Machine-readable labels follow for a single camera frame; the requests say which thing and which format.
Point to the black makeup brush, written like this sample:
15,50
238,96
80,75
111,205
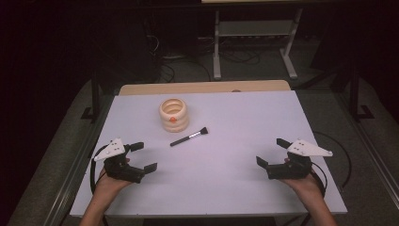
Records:
186,138

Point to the person's right hand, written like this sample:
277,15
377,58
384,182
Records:
304,185

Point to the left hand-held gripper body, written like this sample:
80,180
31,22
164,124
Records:
120,169

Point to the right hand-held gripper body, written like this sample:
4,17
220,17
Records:
290,168

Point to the black metal stand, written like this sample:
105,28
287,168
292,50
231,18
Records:
95,97
355,97

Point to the person's left hand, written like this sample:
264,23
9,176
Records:
109,183

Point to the white metal stand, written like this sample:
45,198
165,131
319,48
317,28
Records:
255,28

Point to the cream ribbed holder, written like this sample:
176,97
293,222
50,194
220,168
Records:
173,116

